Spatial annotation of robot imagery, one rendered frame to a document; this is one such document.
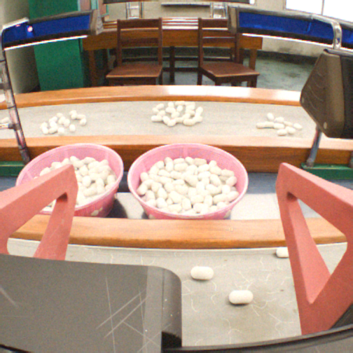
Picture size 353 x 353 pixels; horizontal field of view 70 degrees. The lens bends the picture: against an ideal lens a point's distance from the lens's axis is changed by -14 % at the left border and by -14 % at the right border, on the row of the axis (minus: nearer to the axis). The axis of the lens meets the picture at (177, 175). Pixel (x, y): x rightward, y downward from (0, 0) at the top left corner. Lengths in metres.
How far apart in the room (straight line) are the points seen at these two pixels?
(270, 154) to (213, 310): 0.49
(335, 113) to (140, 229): 0.39
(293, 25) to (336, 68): 0.58
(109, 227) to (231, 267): 0.23
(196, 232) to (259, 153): 0.36
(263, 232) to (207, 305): 0.17
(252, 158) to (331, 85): 0.57
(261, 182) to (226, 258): 0.34
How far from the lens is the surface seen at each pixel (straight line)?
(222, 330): 0.45
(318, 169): 0.86
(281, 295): 0.50
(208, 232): 0.52
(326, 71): 0.27
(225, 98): 1.09
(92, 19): 0.82
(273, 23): 0.81
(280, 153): 0.82
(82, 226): 0.56
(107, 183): 0.70
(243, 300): 0.46
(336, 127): 0.26
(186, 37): 2.95
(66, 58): 3.15
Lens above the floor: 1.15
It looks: 37 degrees down
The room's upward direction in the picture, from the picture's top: straight up
